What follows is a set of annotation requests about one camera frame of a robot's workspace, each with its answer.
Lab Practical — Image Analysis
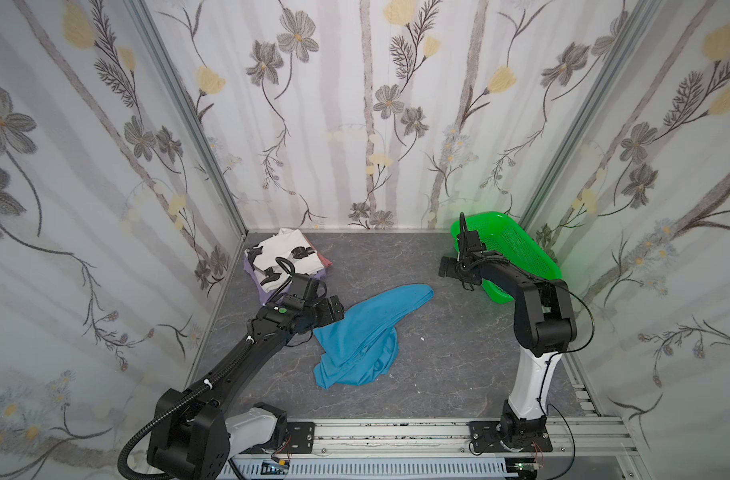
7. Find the green plastic basket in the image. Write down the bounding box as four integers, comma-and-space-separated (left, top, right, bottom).
439, 212, 570, 314

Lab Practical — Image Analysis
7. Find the blue t shirt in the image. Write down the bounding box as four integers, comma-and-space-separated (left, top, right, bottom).
314, 284, 434, 389

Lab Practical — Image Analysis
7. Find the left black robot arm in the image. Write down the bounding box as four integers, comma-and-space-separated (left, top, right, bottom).
143, 274, 345, 479

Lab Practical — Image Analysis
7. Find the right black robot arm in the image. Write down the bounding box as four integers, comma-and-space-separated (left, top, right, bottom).
439, 228, 577, 451

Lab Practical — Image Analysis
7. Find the purple folded shirt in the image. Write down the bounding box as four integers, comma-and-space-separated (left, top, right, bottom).
243, 254, 328, 305

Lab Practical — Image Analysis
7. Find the red folded shirt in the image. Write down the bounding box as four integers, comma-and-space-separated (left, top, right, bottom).
304, 236, 332, 270

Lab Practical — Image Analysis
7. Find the white black folded shirt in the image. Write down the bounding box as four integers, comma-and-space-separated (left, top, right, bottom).
246, 227, 318, 294

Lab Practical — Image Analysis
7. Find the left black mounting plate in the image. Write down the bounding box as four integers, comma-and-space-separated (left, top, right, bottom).
267, 422, 316, 455

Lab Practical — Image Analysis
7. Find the black mounting plate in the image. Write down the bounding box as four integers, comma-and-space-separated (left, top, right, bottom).
468, 418, 553, 453
267, 422, 316, 455

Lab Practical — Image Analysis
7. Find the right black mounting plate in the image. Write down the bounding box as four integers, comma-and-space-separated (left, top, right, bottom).
468, 418, 553, 453

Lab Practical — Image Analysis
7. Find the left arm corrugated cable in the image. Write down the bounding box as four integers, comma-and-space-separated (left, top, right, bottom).
117, 383, 213, 480

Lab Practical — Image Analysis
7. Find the white slotted cable duct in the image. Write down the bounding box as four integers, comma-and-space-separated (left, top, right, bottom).
218, 458, 518, 479

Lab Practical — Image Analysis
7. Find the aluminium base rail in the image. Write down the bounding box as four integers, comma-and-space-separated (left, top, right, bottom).
228, 417, 652, 479

